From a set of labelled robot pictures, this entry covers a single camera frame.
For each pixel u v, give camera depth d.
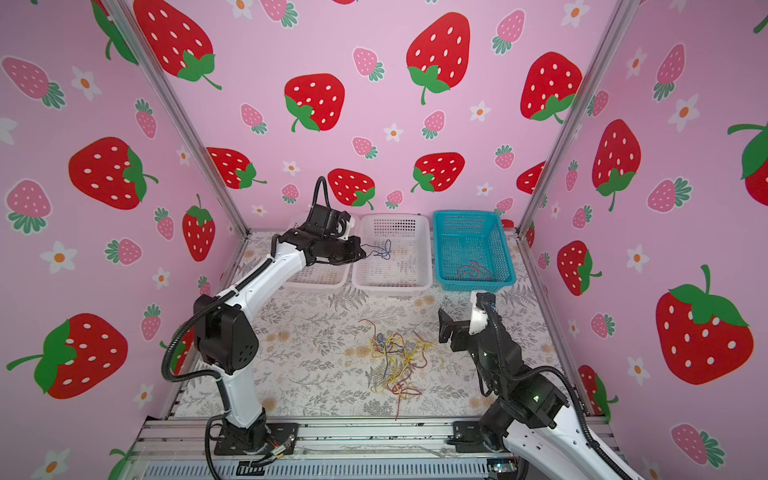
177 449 0.73
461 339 0.61
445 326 0.61
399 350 0.90
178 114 0.86
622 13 0.69
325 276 1.07
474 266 1.08
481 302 0.57
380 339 0.93
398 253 1.14
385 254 0.98
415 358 0.88
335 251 0.74
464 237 1.18
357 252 0.79
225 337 0.48
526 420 0.48
